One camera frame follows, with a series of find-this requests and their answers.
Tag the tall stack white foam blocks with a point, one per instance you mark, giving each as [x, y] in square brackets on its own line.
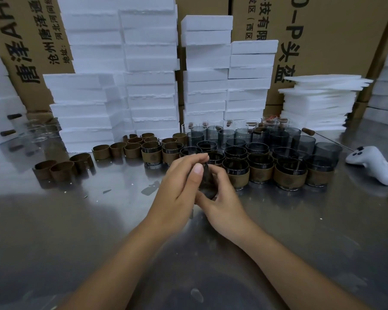
[145, 87]

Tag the stack of thin foam sheets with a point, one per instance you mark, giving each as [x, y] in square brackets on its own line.
[320, 103]

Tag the cluster of transparent plastic cups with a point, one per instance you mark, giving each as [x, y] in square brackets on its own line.
[194, 137]

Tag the white game controller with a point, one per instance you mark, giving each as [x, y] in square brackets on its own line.
[373, 163]

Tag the large printed cardboard box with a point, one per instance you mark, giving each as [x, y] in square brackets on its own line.
[342, 38]

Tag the person's left hand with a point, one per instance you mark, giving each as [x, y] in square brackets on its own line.
[171, 203]

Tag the bunch of clear plastic cups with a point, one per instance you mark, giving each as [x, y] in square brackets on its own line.
[40, 132]

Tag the brown cork stick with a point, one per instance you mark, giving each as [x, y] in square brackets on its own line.
[14, 116]
[7, 132]

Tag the stepped stack white foam blocks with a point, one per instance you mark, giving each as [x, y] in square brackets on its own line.
[207, 90]

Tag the person's right hand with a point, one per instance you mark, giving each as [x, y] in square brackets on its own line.
[229, 213]

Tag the person's left forearm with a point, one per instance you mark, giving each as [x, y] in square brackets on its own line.
[116, 274]

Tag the person's right forearm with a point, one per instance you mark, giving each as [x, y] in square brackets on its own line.
[304, 277]

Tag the group of brown sleeve rings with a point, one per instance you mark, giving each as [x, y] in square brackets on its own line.
[132, 151]

